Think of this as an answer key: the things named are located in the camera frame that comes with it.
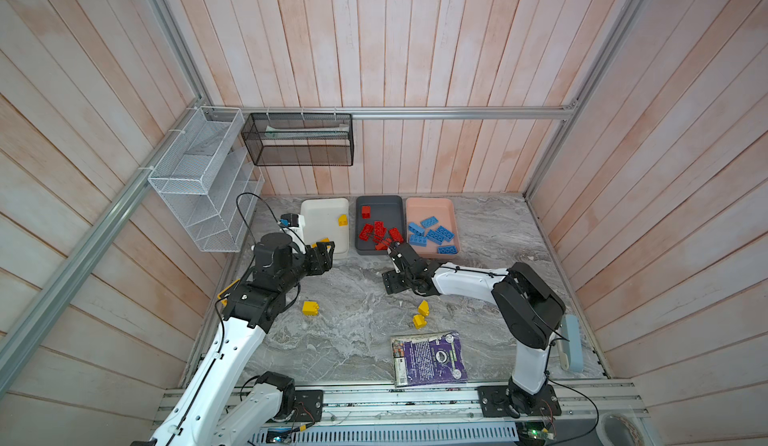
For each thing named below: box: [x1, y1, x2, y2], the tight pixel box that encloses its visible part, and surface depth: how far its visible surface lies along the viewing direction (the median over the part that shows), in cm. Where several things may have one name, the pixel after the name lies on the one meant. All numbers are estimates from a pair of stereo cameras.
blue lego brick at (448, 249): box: [437, 245, 458, 255], surface depth 103 cm
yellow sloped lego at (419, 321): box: [413, 314, 427, 330], surface depth 88 cm
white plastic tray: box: [300, 198, 350, 259], surface depth 116 cm
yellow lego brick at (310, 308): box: [302, 301, 321, 316], surface depth 90 cm
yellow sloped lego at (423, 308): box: [418, 300, 429, 316], surface depth 90 cm
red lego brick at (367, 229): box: [359, 223, 374, 241], surface depth 109 cm
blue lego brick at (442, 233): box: [436, 225, 455, 242], surface depth 109 cm
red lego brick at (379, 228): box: [373, 221, 387, 237], surface depth 108 cm
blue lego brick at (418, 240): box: [409, 234, 428, 247], surface depth 106 cm
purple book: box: [391, 331, 468, 388], surface depth 80 cm
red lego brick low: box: [389, 227, 405, 244], surface depth 109 cm
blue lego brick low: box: [426, 226, 451, 245], surface depth 107 cm
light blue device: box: [561, 314, 584, 372], surface depth 80 cm
